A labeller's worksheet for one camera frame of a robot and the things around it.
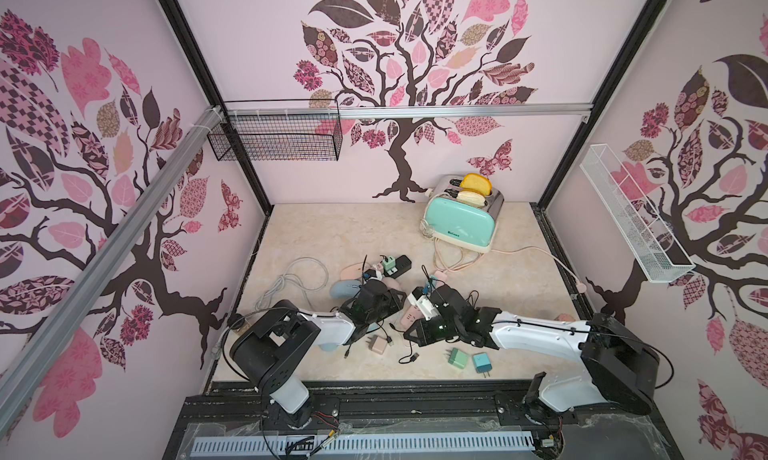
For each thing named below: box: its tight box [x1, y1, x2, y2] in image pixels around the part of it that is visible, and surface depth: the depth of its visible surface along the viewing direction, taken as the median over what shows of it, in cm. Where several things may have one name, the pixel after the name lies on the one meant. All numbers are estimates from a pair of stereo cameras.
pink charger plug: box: [365, 335, 387, 355], surface depth 85 cm
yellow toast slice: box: [460, 173, 493, 196], surface depth 102 cm
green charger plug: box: [447, 347, 468, 369], surface depth 83 cm
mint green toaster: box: [424, 174, 505, 253], surface depth 100 cm
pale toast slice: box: [456, 191, 486, 207], surface depth 99 cm
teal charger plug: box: [473, 352, 493, 378], surface depth 81 cm
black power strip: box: [384, 255, 412, 279], surface depth 102 cm
